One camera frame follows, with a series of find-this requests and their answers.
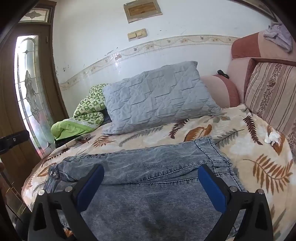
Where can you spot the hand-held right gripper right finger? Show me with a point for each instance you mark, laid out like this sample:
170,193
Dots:
212,187

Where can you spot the lilac cloth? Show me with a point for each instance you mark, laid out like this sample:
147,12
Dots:
279,34

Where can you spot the grey quilted pillow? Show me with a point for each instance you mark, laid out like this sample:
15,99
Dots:
157,97

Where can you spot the pink and red bolster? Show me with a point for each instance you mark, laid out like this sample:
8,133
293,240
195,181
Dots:
219,90

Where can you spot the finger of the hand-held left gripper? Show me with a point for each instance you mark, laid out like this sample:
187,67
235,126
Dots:
13,140

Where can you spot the green patterned quilt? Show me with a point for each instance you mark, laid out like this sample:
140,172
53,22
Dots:
87,111

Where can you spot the stained glass transom window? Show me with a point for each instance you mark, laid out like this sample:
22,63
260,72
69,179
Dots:
34,15

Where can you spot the framed wall panel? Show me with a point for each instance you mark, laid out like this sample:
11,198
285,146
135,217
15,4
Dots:
142,10

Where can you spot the beige double light switch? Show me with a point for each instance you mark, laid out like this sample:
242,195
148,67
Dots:
136,35

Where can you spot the wooden door with stained glass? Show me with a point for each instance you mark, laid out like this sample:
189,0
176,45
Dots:
7,92

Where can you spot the small black object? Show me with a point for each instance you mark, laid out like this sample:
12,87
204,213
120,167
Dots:
222,73

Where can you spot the blue denim pants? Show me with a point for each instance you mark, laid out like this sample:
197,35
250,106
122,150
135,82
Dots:
148,166

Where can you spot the white crumpled tissue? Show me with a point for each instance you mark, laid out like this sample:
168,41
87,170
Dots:
271,136

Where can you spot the leaf-printed blanket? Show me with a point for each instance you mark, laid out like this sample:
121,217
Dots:
242,143

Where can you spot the striped beige cushion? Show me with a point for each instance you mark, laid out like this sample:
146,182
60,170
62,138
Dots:
272,92

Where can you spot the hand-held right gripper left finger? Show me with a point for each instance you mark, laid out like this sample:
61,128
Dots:
92,185

